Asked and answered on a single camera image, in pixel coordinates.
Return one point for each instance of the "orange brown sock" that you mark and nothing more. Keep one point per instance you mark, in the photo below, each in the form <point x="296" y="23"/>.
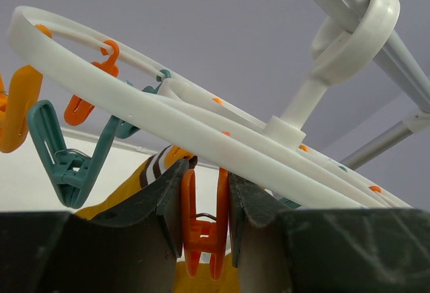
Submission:
<point x="145" y="174"/>

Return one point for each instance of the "white clothes rack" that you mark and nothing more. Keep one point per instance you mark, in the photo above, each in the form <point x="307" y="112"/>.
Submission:
<point x="399" y="64"/>

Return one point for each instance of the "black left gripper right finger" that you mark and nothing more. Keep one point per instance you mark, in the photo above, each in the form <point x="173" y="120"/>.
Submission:
<point x="276" y="249"/>

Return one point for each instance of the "teal clothes peg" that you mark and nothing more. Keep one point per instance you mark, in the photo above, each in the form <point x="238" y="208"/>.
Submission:
<point x="72" y="173"/>

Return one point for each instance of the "white clip hanger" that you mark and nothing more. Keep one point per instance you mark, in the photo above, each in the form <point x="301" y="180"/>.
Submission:
<point x="186" y="115"/>

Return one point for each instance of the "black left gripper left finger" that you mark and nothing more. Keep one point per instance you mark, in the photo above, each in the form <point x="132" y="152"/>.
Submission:
<point x="132" y="247"/>

